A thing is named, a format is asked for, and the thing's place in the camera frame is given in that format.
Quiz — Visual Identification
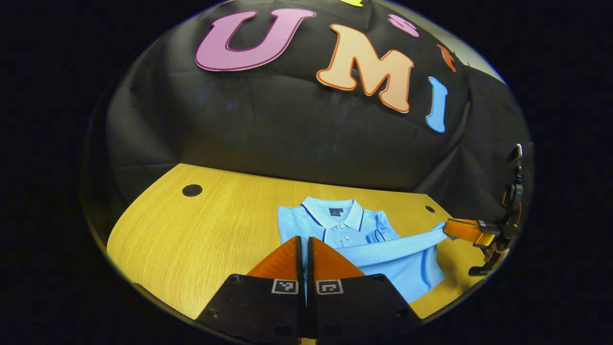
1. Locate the black backdrop cloth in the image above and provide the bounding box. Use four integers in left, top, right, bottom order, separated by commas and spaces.
81, 0, 532, 230

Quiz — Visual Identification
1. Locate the light blue T-shirt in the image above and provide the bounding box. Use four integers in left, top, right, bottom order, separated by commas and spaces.
277, 195, 453, 305

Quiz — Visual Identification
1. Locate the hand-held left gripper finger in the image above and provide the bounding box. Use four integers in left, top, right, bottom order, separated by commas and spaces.
306, 236, 424, 341
194, 235, 307, 343

